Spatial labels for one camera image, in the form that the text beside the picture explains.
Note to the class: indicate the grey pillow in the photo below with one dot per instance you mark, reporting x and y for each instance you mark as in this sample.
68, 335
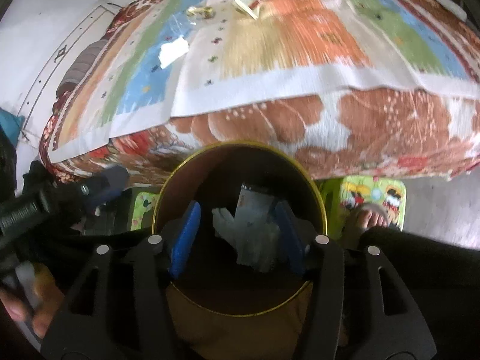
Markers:
82, 65

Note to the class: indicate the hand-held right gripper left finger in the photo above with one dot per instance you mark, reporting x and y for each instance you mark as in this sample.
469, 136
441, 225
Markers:
183, 243

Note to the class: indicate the white paper scrap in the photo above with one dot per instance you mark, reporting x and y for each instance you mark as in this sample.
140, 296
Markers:
172, 50

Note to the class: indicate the striped colourful mat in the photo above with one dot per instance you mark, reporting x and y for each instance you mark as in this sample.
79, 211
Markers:
300, 45

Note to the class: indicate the floral brown blanket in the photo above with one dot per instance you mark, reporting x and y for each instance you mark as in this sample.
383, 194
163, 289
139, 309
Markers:
375, 131

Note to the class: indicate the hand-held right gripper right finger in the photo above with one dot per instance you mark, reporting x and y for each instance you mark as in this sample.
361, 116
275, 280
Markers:
288, 243

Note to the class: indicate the person's left hand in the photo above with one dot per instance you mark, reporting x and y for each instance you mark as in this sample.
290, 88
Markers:
17, 309

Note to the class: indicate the clear crinkled wrapper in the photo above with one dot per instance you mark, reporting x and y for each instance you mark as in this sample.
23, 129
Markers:
251, 2

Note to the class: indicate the white headboard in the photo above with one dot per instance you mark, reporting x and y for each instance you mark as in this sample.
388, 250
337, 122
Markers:
48, 63

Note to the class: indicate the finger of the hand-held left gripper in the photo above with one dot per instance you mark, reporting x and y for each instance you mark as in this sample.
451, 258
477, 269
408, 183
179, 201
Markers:
108, 186

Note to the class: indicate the white blue printed packet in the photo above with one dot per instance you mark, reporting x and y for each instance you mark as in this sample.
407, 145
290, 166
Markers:
255, 202

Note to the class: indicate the person's foot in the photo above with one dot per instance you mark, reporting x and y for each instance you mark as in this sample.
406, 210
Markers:
369, 219

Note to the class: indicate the white paper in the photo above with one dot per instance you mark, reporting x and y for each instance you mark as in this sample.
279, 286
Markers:
247, 243

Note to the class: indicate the gold foil wrapper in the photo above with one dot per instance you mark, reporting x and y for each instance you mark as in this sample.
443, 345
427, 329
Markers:
200, 11

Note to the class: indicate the teal cloth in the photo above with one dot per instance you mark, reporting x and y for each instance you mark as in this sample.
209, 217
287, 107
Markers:
9, 125

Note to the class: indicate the brown round bin gold rim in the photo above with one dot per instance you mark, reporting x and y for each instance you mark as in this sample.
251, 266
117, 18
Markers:
243, 165

